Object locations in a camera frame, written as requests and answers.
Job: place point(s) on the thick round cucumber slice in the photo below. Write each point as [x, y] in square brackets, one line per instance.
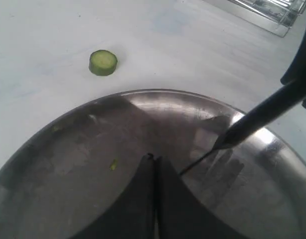
[102, 63]

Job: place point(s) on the wire metal utensil holder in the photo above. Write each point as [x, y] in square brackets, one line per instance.
[274, 16]

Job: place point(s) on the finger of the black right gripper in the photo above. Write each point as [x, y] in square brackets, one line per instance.
[297, 69]

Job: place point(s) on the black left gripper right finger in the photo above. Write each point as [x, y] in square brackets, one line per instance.
[179, 213]

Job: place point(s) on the black kitchen knife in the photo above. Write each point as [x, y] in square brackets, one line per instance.
[261, 115]

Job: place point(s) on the small green vegetable scrap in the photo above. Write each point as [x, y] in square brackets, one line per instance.
[113, 165]

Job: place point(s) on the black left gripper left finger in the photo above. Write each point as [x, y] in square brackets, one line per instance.
[132, 215]

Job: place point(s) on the round steel plate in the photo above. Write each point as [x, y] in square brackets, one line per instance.
[60, 180]

